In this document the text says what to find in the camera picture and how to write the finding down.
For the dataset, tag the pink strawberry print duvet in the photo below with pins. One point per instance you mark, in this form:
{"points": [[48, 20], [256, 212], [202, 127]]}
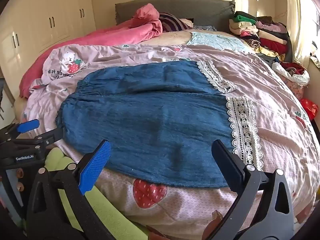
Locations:
{"points": [[275, 105]]}

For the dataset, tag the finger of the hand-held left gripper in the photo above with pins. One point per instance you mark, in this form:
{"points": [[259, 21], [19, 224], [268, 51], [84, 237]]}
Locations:
{"points": [[28, 126], [51, 135]]}

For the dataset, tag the red plastic bag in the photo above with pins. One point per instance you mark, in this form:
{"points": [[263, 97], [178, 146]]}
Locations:
{"points": [[309, 107]]}

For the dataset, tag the person's right hand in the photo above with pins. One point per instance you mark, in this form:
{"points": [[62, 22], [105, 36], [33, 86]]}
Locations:
{"points": [[216, 217]]}

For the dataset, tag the light blue cloth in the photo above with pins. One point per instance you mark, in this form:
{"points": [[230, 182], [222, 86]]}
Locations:
{"points": [[217, 40]]}

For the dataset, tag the grey upholstered headboard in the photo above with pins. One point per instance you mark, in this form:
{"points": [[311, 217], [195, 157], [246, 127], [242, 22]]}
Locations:
{"points": [[200, 10]]}

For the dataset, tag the white basket with clothes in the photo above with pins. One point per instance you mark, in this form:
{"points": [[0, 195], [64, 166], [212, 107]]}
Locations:
{"points": [[292, 73]]}

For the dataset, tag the blue patterned pillow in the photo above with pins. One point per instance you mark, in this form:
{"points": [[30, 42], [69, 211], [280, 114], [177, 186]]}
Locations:
{"points": [[203, 28]]}

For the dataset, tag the beige bedsheet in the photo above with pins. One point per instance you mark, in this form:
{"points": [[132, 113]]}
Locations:
{"points": [[167, 38]]}

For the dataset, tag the cream wardrobe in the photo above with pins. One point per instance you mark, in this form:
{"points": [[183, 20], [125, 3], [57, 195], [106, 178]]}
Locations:
{"points": [[37, 17]]}

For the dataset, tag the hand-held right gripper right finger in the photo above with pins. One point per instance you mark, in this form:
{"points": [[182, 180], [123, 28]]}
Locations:
{"points": [[228, 166]]}

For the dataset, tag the pile of folded clothes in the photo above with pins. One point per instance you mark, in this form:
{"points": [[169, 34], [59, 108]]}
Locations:
{"points": [[265, 32]]}

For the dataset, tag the pink blanket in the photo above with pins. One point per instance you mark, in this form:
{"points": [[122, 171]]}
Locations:
{"points": [[100, 36]]}

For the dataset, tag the blue pants with lace trim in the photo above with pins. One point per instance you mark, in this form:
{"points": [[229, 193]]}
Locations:
{"points": [[150, 120]]}

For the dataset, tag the striped pillow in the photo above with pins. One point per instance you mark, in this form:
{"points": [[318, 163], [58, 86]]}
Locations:
{"points": [[172, 23]]}

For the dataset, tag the pale curtain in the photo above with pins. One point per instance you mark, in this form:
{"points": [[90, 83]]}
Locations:
{"points": [[300, 30]]}

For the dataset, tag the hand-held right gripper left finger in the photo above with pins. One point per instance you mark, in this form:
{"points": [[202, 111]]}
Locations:
{"points": [[95, 166]]}

